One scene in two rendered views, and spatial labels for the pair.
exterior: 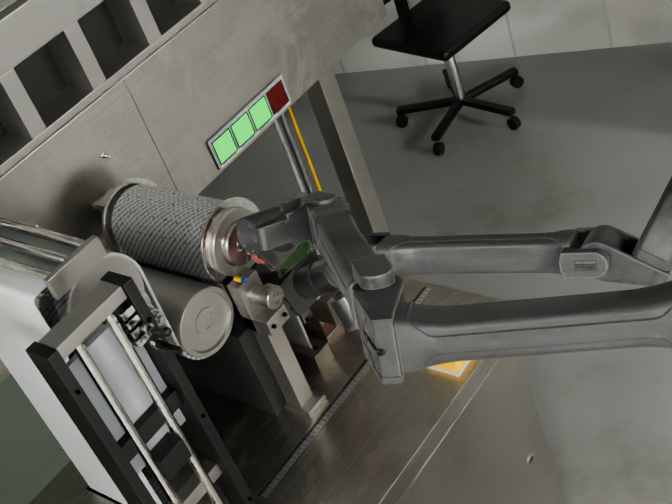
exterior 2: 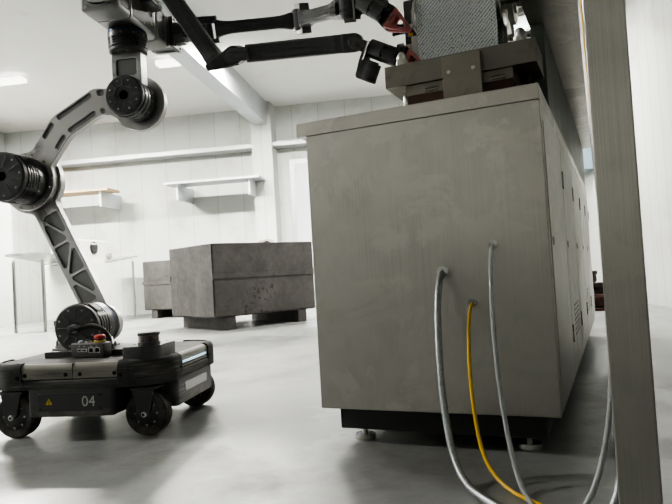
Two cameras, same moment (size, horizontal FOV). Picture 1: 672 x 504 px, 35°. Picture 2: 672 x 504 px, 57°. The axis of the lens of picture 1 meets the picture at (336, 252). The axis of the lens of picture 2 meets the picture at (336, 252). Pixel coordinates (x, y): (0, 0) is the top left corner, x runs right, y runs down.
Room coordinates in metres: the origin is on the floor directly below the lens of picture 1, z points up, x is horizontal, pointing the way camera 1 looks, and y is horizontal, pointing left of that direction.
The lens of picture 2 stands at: (3.06, -0.92, 0.48)
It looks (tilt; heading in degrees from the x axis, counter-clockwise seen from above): 2 degrees up; 155
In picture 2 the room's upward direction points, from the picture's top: 3 degrees counter-clockwise
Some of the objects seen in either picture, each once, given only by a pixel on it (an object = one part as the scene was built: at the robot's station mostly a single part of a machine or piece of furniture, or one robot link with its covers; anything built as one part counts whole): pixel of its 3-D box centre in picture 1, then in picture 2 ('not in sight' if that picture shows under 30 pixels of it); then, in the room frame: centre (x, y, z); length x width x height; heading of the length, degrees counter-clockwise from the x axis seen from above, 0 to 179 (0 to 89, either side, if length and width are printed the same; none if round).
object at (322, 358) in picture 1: (268, 340); not in sight; (1.60, 0.18, 0.92); 0.28 x 0.04 x 0.04; 41
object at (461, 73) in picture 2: not in sight; (462, 75); (1.78, 0.06, 0.96); 0.10 x 0.03 x 0.11; 41
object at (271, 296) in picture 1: (271, 296); not in sight; (1.38, 0.12, 1.18); 0.04 x 0.02 x 0.04; 131
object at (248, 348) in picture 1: (206, 343); not in sight; (1.56, 0.29, 1.00); 0.33 x 0.07 x 0.20; 41
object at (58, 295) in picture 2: not in sight; (82, 281); (-5.56, -0.61, 0.54); 2.28 x 0.57 x 1.08; 147
